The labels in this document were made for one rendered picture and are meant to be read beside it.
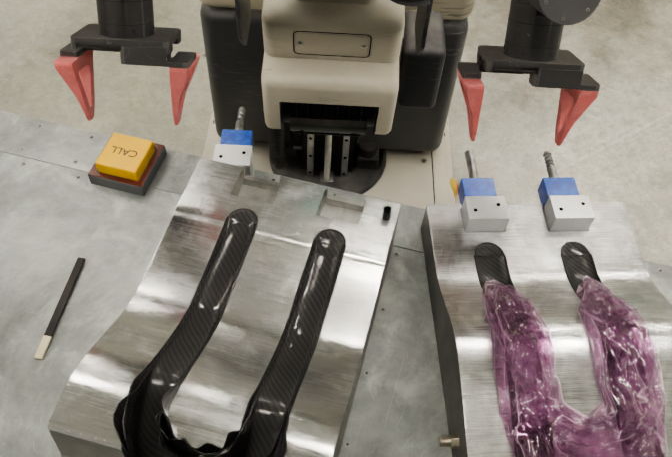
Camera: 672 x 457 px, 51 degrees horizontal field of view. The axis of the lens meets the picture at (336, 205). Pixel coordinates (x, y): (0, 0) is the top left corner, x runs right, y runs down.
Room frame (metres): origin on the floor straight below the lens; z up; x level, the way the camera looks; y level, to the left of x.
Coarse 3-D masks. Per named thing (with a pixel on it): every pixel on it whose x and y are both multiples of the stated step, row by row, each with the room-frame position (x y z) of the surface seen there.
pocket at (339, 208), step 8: (328, 200) 0.54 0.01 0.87; (336, 200) 0.53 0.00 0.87; (344, 200) 0.53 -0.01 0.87; (352, 200) 0.54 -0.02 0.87; (320, 208) 0.52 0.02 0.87; (328, 208) 0.53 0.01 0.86; (336, 208) 0.53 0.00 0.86; (344, 208) 0.53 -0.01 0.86; (352, 208) 0.53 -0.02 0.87; (360, 208) 0.53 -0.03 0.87; (328, 216) 0.52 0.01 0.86; (336, 216) 0.52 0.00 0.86; (344, 216) 0.52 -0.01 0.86; (352, 216) 0.52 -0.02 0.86; (360, 216) 0.52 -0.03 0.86
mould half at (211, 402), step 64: (192, 192) 0.52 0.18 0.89; (320, 192) 0.53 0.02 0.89; (192, 256) 0.43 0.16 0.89; (256, 256) 0.44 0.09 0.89; (384, 256) 0.45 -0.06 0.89; (128, 320) 0.34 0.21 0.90; (256, 320) 0.36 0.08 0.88; (128, 384) 0.26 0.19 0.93; (192, 384) 0.26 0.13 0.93; (256, 384) 0.27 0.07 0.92; (320, 384) 0.28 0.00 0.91; (64, 448) 0.20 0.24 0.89; (320, 448) 0.21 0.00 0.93
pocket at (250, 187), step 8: (240, 176) 0.55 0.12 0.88; (248, 176) 0.56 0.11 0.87; (240, 184) 0.55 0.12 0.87; (248, 184) 0.56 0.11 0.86; (256, 184) 0.56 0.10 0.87; (264, 184) 0.55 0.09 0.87; (272, 184) 0.55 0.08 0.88; (232, 192) 0.53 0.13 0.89; (240, 192) 0.55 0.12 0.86; (248, 192) 0.55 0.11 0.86; (256, 192) 0.55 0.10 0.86; (264, 192) 0.55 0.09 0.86; (272, 192) 0.55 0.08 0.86; (256, 200) 0.53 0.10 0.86; (264, 200) 0.54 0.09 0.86; (272, 200) 0.54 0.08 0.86
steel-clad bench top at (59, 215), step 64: (0, 128) 0.68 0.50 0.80; (64, 128) 0.69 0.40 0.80; (0, 192) 0.57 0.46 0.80; (64, 192) 0.57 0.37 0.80; (0, 256) 0.47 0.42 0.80; (64, 256) 0.47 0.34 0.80; (128, 256) 0.48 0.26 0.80; (0, 320) 0.38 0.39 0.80; (64, 320) 0.38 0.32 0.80; (384, 320) 0.41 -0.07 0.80; (0, 384) 0.30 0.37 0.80; (64, 384) 0.30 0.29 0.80; (384, 384) 0.33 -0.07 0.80; (0, 448) 0.23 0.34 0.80; (384, 448) 0.25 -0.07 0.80; (448, 448) 0.26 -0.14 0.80
